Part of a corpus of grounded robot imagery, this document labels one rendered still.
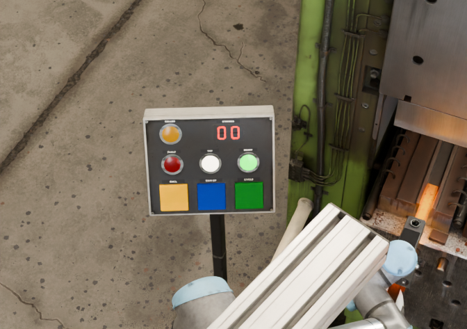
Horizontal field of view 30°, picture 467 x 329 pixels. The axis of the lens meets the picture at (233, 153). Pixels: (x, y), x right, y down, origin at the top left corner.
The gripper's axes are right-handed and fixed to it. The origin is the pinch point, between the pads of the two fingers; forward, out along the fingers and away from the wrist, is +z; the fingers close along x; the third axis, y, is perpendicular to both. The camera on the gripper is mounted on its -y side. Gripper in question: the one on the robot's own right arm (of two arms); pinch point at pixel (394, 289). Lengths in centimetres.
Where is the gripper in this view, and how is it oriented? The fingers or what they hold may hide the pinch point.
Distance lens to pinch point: 220.6
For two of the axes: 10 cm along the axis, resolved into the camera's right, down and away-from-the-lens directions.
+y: 0.2, 6.3, 7.8
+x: 9.1, 3.0, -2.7
